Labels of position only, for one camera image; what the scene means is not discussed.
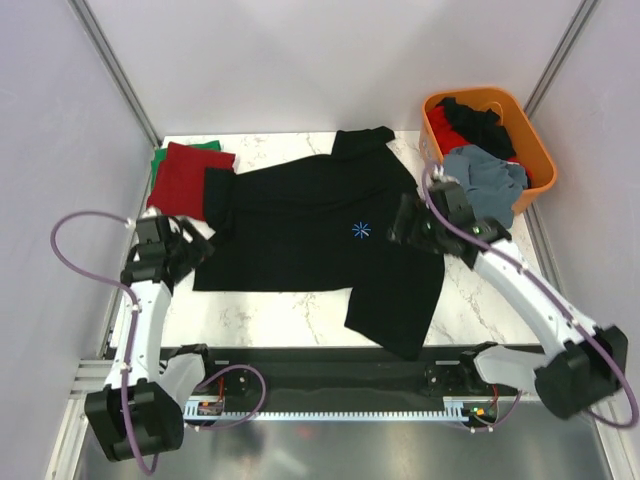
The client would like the red garment in tub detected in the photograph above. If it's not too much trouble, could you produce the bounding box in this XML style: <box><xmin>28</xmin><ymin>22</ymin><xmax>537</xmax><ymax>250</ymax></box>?
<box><xmin>427</xmin><ymin>105</ymin><xmax>524</xmax><ymax>166</ymax></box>

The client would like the left aluminium frame post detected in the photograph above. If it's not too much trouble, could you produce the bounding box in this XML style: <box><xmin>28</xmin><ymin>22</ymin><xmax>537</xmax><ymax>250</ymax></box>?
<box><xmin>68</xmin><ymin>0</ymin><xmax>161</xmax><ymax>147</ymax></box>

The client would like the folded red t-shirt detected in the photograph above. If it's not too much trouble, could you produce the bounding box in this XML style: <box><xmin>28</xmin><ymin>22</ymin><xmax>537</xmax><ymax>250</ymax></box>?
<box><xmin>146</xmin><ymin>142</ymin><xmax>235</xmax><ymax>221</ymax></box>

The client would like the white slotted cable duct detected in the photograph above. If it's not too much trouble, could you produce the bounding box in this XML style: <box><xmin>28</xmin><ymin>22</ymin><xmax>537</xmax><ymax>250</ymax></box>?
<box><xmin>183</xmin><ymin>397</ymin><xmax>492</xmax><ymax>423</ymax></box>

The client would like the black t-shirt blue logo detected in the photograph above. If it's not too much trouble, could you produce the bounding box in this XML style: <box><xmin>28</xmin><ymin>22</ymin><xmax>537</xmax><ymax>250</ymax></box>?
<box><xmin>193</xmin><ymin>126</ymin><xmax>445</xmax><ymax>360</ymax></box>

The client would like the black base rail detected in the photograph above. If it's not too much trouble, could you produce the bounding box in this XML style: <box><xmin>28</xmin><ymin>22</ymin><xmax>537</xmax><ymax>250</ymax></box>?
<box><xmin>159</xmin><ymin>344</ymin><xmax>516</xmax><ymax>414</ymax></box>

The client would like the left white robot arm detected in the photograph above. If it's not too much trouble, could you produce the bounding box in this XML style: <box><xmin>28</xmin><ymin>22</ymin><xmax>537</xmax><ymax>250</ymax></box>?
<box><xmin>85</xmin><ymin>215</ymin><xmax>220</xmax><ymax>462</ymax></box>

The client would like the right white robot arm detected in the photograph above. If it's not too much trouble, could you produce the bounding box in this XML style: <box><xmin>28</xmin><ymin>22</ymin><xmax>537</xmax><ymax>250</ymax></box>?
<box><xmin>387</xmin><ymin>181</ymin><xmax>639</xmax><ymax>427</ymax></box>

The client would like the orange plastic tub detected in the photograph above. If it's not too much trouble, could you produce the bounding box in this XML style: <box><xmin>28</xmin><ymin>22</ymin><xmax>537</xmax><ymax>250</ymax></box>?
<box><xmin>419</xmin><ymin>86</ymin><xmax>557</xmax><ymax>215</ymax></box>

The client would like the right aluminium frame post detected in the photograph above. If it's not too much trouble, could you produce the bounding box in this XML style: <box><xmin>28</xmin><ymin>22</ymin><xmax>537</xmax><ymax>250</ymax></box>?
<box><xmin>523</xmin><ymin>0</ymin><xmax>601</xmax><ymax>122</ymax></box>

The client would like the black garment in tub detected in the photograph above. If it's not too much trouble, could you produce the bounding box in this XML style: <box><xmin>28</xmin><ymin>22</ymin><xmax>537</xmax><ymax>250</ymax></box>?
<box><xmin>433</xmin><ymin>95</ymin><xmax>518</xmax><ymax>160</ymax></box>

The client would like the folded green t-shirt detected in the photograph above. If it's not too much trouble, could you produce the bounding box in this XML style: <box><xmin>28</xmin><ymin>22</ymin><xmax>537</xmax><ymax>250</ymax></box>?
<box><xmin>151</xmin><ymin>140</ymin><xmax>222</xmax><ymax>187</ymax></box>

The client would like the aluminium frame post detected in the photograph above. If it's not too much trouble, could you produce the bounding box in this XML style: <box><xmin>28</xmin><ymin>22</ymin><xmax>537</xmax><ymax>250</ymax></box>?
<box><xmin>523</xmin><ymin>0</ymin><xmax>601</xmax><ymax>122</ymax></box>
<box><xmin>68</xmin><ymin>0</ymin><xmax>161</xmax><ymax>147</ymax></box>

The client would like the grey-blue t-shirt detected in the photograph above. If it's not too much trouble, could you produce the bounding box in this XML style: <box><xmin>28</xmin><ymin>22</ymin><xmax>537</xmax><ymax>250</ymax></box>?
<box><xmin>443</xmin><ymin>145</ymin><xmax>529</xmax><ymax>229</ymax></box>

